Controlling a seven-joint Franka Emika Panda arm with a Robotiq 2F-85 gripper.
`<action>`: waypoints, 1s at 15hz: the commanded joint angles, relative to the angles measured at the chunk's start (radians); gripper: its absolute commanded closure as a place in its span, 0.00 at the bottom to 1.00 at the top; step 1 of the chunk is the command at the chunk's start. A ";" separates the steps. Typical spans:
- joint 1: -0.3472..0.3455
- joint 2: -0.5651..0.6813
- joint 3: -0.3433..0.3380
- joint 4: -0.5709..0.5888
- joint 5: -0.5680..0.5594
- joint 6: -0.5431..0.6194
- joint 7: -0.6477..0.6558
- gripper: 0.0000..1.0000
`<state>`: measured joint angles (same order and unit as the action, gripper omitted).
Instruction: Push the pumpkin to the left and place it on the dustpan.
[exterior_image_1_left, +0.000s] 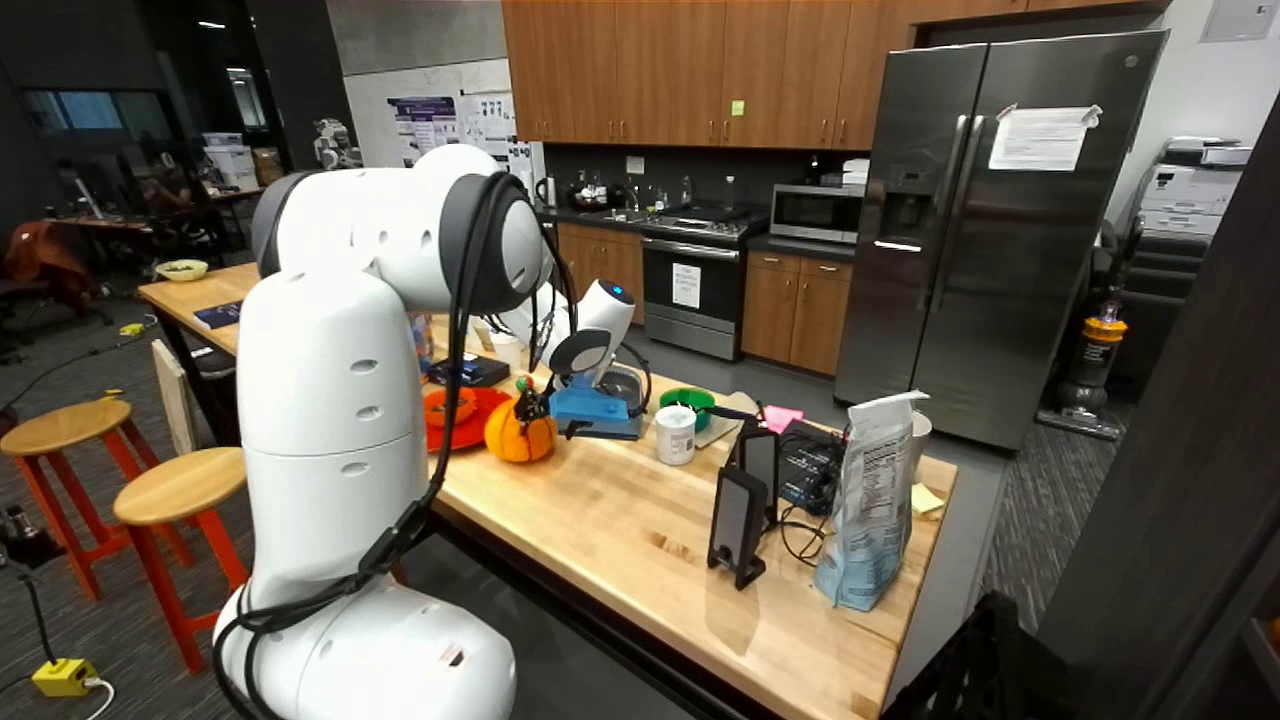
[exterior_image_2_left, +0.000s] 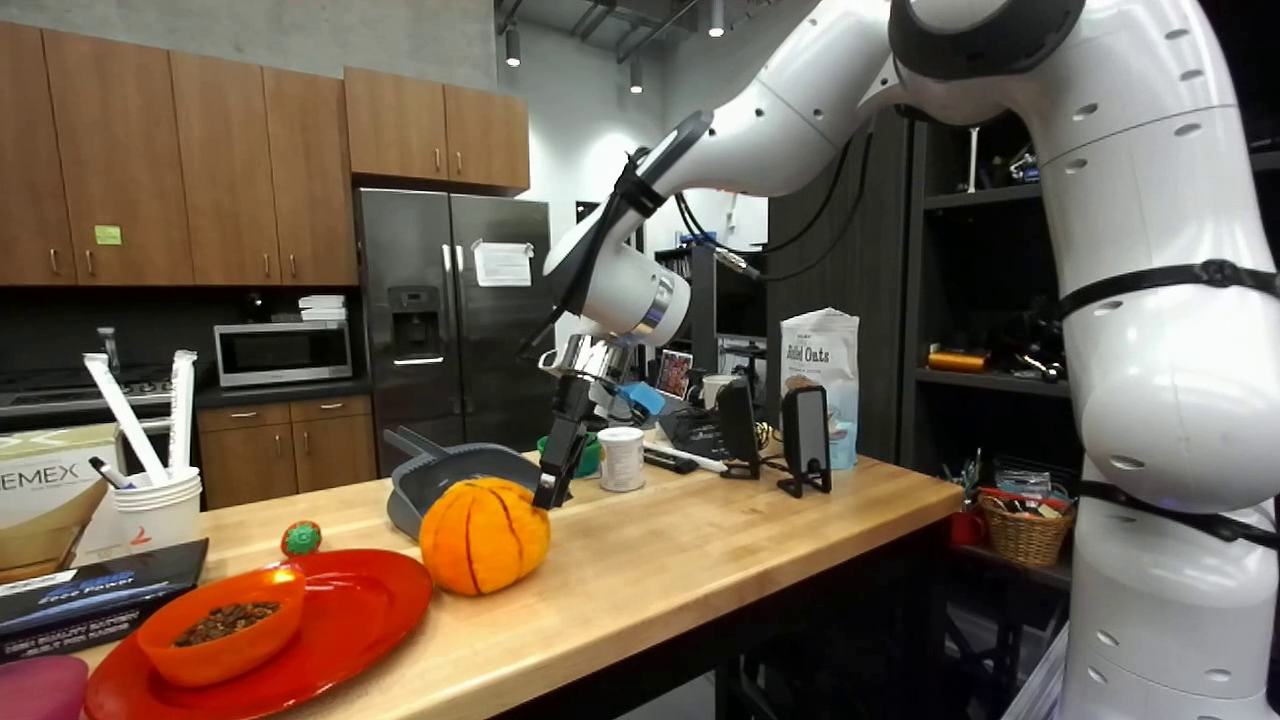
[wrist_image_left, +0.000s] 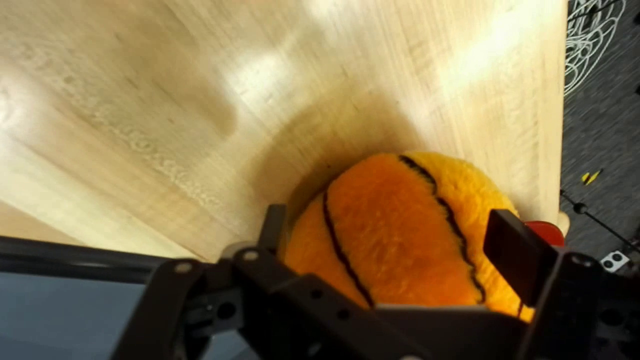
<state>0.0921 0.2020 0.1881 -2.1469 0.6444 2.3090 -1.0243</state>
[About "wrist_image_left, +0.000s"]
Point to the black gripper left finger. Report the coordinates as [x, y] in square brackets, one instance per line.
[273, 231]

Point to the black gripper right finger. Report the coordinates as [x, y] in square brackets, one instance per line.
[521, 257]

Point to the orange plush pumpkin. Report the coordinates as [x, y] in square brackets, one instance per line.
[401, 232]

